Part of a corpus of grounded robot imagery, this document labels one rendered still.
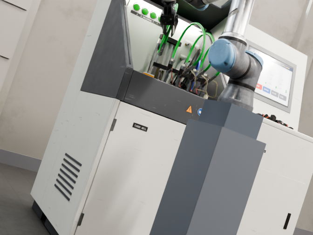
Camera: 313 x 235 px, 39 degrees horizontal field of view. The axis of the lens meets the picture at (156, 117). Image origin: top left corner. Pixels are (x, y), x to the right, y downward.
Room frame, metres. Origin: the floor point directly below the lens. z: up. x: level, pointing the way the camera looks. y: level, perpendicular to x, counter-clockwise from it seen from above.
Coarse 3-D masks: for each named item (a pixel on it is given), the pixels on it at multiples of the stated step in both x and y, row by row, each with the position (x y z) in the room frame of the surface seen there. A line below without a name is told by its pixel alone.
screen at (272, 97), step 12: (252, 48) 2.76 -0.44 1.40; (264, 48) 2.82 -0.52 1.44; (264, 60) 2.81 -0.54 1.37; (276, 60) 2.86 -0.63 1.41; (264, 72) 2.80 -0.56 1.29; (276, 72) 2.85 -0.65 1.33; (288, 72) 2.91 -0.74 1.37; (264, 84) 2.79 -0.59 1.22; (276, 84) 2.84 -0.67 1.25; (288, 84) 2.90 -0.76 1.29; (264, 96) 2.78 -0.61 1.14; (276, 96) 2.83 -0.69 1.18; (288, 96) 2.89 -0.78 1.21; (288, 108) 2.88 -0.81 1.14
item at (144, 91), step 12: (132, 84) 2.09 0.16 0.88; (144, 84) 2.12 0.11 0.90; (156, 84) 2.15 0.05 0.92; (168, 84) 2.18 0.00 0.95; (132, 96) 2.10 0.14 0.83; (144, 96) 2.13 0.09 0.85; (156, 96) 2.16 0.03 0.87; (168, 96) 2.19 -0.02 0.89; (180, 96) 2.22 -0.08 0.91; (192, 96) 2.25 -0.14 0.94; (144, 108) 2.14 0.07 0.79; (156, 108) 2.17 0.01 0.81; (168, 108) 2.20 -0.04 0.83; (180, 108) 2.23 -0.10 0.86; (180, 120) 2.24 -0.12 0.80
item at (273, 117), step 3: (261, 114) 2.65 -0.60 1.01; (264, 114) 2.65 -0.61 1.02; (267, 114) 2.59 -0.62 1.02; (267, 117) 2.60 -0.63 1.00; (270, 117) 2.64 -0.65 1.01; (273, 117) 2.63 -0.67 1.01; (273, 120) 2.63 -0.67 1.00; (276, 120) 2.65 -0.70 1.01; (279, 120) 2.69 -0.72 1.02; (279, 123) 2.66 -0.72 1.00; (282, 123) 2.68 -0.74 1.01
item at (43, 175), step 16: (96, 16) 2.74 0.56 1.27; (96, 32) 2.64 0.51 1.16; (80, 64) 2.73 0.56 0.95; (80, 80) 2.63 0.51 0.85; (64, 96) 2.82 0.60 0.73; (64, 112) 2.71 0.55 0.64; (64, 128) 2.61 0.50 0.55; (48, 144) 2.80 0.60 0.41; (48, 160) 2.69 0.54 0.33; (48, 176) 2.60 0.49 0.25; (32, 192) 2.79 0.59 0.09
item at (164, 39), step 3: (177, 6) 2.34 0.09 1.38; (168, 27) 2.60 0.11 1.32; (168, 30) 2.26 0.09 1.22; (168, 33) 2.26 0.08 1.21; (168, 36) 2.27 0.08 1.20; (162, 39) 2.62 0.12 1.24; (165, 39) 2.28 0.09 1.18; (162, 42) 2.62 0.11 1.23; (165, 42) 2.30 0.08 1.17; (159, 48) 2.63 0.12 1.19; (156, 54) 2.63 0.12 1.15
